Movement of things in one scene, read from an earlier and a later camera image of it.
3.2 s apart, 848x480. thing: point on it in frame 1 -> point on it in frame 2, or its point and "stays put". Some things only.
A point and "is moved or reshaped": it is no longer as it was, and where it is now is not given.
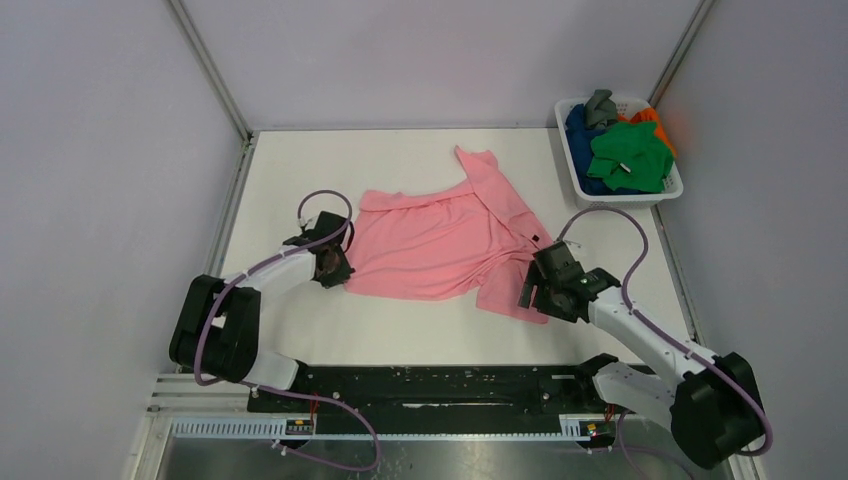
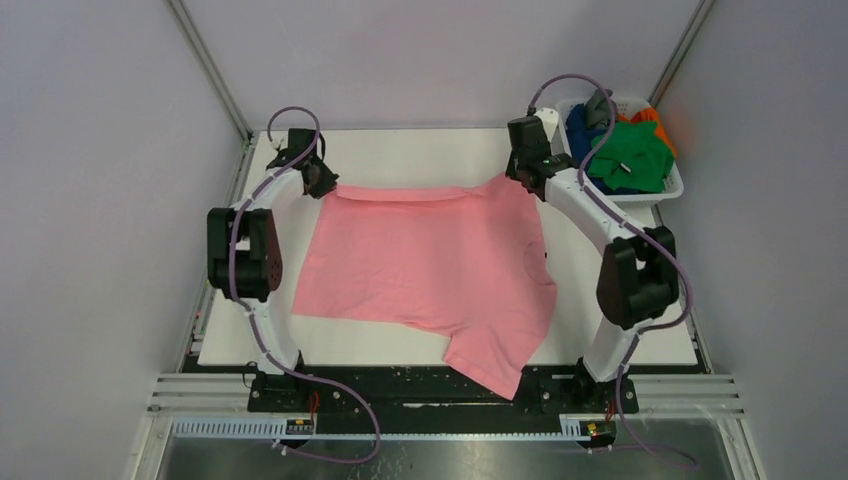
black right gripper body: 542,285 -> 525,176
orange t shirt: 644,116 stays put
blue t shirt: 579,136 stays put
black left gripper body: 337,263 -> 321,183
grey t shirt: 599,109 stays put
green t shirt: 630,157 stays put
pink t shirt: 474,239 is moved or reshaped
